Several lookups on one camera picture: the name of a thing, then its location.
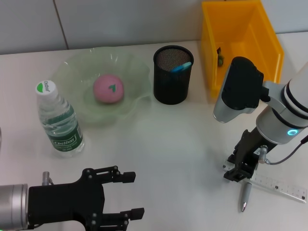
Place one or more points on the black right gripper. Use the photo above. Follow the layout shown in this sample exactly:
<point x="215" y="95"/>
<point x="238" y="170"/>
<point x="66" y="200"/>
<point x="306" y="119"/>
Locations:
<point x="252" y="146"/>

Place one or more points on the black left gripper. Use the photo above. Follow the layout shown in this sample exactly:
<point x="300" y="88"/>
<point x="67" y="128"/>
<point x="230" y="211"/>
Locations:
<point x="65" y="202"/>

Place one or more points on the clear plastic ruler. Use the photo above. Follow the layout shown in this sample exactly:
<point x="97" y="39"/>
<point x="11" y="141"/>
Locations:
<point x="284" y="188"/>

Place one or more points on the clear water bottle green label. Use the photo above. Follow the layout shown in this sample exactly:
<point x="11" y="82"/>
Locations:
<point x="62" y="125"/>

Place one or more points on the pink peach toy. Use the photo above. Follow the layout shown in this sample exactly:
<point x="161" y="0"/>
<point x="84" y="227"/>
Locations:
<point x="106" y="93"/>

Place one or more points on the green plastic wrapper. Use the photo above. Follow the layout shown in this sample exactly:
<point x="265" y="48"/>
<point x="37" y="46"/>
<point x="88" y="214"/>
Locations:
<point x="221" y="60"/>

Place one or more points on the blue scissors with cap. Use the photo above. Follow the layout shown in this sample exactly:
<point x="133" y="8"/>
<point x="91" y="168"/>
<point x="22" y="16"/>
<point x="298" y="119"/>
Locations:
<point x="181" y="67"/>

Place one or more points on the silver ballpoint pen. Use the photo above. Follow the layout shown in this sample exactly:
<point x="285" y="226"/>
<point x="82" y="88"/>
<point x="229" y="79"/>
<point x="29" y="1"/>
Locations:
<point x="246" y="195"/>

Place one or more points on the black mesh pen cup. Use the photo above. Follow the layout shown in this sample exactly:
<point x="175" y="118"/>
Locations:
<point x="172" y="86"/>

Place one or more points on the green glass fruit plate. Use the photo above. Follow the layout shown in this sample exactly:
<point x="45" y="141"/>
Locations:
<point x="134" y="79"/>

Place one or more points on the yellow plastic storage bin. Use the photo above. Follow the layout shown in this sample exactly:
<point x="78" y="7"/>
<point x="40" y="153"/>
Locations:
<point x="252" y="31"/>

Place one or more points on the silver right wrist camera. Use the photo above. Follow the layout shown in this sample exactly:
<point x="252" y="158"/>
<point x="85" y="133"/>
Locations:
<point x="240" y="89"/>

